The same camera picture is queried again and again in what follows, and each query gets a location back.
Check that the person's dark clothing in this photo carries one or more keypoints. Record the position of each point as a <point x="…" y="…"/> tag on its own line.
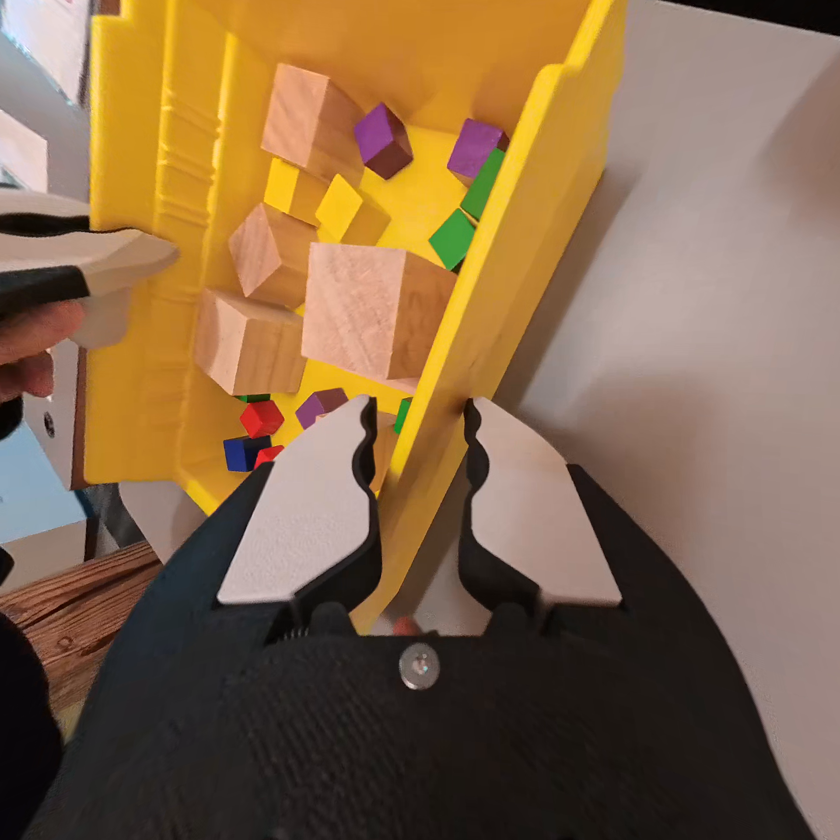
<point x="23" y="754"/>

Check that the group of small coloured cubes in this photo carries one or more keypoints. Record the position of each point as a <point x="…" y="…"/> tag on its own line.
<point x="472" y="148"/>

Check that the yellow plastic box with ridges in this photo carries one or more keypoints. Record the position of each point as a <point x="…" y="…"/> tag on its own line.
<point x="164" y="164"/>

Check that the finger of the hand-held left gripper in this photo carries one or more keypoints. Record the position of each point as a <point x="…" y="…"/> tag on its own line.
<point x="39" y="207"/>
<point x="98" y="259"/>

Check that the person's left hand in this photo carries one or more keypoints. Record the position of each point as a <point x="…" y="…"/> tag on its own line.
<point x="26" y="354"/>

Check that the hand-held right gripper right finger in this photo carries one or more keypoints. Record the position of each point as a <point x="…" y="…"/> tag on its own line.
<point x="544" y="525"/>

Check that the group of large wooden cubes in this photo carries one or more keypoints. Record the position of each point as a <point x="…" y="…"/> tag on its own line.
<point x="367" y="308"/>

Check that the white panel with screw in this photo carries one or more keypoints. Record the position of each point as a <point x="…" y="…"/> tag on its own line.
<point x="59" y="446"/>

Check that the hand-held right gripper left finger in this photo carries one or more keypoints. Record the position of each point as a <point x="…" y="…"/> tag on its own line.
<point x="308" y="518"/>

